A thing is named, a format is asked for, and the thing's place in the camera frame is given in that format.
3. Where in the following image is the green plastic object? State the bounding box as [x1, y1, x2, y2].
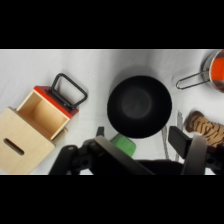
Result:
[110, 133, 137, 158]

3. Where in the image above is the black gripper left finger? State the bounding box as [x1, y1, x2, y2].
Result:
[49, 126, 155, 176]

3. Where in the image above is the tiger striped plush toy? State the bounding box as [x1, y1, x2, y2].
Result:
[184, 110, 224, 149]

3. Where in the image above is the wooden drawer with red front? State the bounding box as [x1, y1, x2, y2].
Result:
[15, 85, 80, 141]

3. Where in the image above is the steel pot with wire handle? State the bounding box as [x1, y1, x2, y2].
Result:
[175, 49, 224, 94]

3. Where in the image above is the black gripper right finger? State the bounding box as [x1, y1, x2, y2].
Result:
[167, 125, 224, 176]

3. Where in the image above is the light wooden drawer cabinet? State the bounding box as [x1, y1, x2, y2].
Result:
[0, 106, 69, 175]

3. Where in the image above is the black round bowl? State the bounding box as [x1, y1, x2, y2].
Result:
[106, 75, 173, 139]

